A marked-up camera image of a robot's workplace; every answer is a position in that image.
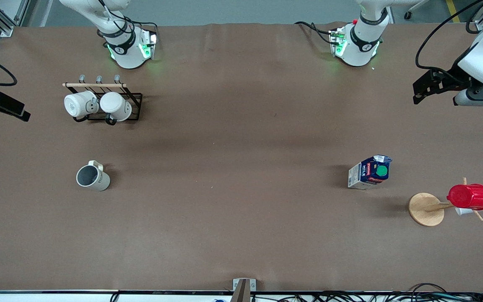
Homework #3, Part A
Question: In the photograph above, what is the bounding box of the cream mug with grey inside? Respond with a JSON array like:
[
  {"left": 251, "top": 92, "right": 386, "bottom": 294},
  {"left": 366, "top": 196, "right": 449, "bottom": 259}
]
[{"left": 76, "top": 160, "right": 111, "bottom": 192}]

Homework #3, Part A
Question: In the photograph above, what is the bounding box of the blue white milk carton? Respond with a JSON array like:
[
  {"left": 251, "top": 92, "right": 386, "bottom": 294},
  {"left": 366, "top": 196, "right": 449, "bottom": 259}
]
[{"left": 348, "top": 155, "right": 393, "bottom": 190}]

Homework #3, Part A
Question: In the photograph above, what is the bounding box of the red ribbed cup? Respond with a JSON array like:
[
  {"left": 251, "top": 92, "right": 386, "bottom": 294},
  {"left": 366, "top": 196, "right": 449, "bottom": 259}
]
[{"left": 447, "top": 184, "right": 483, "bottom": 211}]

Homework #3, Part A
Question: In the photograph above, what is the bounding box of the white mug with face print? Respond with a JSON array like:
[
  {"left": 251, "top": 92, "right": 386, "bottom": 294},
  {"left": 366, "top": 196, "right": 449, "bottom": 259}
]
[{"left": 64, "top": 91, "right": 99, "bottom": 119}]

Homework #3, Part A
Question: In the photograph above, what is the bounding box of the chair leg with caster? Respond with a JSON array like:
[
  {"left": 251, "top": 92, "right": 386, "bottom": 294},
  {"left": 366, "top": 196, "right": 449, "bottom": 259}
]
[{"left": 404, "top": 0, "right": 431, "bottom": 20}]

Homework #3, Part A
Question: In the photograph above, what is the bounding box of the plain white mug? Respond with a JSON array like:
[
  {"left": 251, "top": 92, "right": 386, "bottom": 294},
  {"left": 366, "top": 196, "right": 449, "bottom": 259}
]
[{"left": 99, "top": 91, "right": 133, "bottom": 122}]

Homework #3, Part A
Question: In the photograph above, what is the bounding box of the wooden mug tree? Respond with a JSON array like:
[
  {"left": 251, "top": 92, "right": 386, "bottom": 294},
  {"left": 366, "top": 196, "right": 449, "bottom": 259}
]
[{"left": 408, "top": 177, "right": 483, "bottom": 227}]

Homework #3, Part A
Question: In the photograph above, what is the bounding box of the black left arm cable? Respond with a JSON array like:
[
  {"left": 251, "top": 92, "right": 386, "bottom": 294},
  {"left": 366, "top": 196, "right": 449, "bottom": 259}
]
[{"left": 415, "top": 0, "right": 483, "bottom": 70}]

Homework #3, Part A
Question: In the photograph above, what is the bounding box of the black left base cable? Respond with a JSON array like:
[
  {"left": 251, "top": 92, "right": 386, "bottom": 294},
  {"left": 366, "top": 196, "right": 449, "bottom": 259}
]
[{"left": 294, "top": 21, "right": 335, "bottom": 45}]

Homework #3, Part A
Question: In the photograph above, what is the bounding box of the black wire mug rack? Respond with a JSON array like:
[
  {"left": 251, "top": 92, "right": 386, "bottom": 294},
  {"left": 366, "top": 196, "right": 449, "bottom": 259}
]
[{"left": 62, "top": 74, "right": 143, "bottom": 126}]

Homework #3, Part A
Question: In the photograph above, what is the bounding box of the black cable bundle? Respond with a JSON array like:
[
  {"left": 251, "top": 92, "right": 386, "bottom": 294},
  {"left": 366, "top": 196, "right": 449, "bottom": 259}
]
[{"left": 250, "top": 283, "right": 483, "bottom": 302}]

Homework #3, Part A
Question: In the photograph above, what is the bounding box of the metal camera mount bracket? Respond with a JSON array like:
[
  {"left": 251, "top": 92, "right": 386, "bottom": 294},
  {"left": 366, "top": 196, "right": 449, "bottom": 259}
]
[{"left": 230, "top": 278, "right": 257, "bottom": 302}]

